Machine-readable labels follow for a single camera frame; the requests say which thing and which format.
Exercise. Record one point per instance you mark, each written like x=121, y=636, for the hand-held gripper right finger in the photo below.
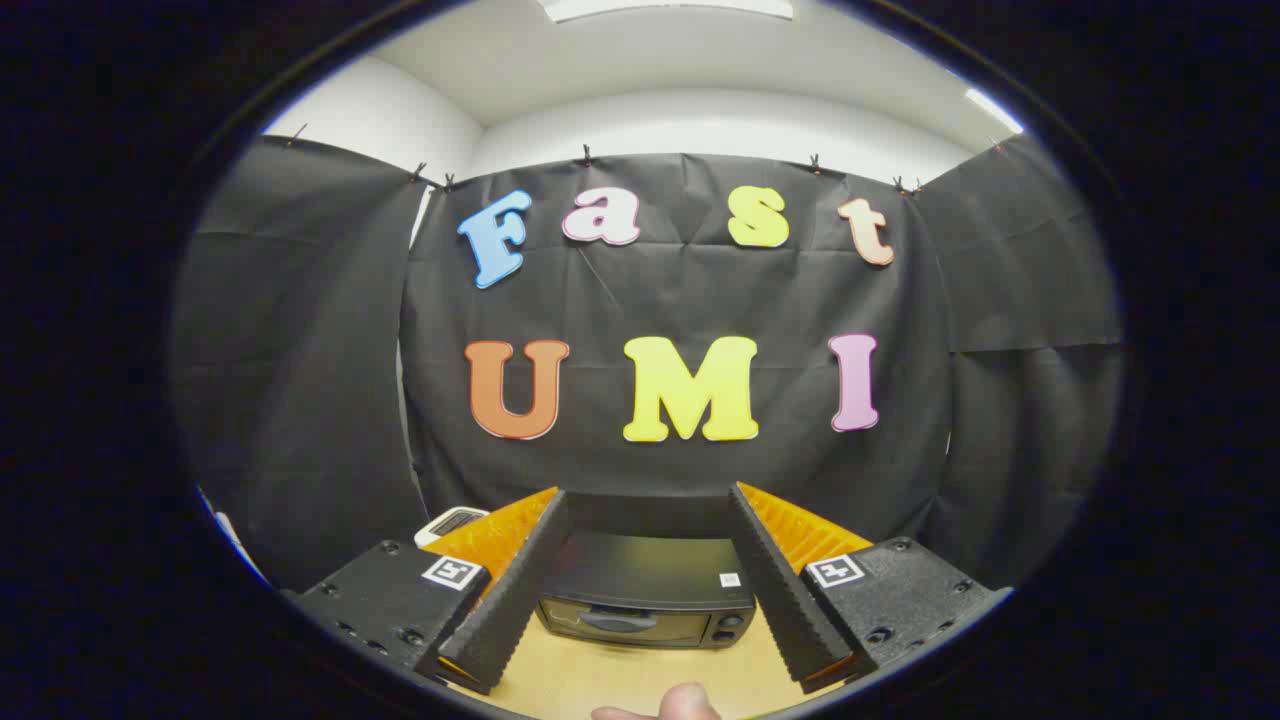
x=780, y=590

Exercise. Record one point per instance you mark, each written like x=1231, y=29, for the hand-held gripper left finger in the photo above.
x=520, y=590

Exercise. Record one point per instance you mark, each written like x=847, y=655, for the black toaster oven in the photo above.
x=650, y=580

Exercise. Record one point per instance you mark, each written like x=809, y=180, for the white bread toaster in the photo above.
x=452, y=522

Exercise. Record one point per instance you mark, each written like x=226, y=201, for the black backdrop cloth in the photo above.
x=700, y=290

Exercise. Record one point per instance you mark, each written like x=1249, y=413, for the row of black cloth clips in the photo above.
x=587, y=155

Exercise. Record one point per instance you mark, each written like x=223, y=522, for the ceiling light panel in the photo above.
x=665, y=8

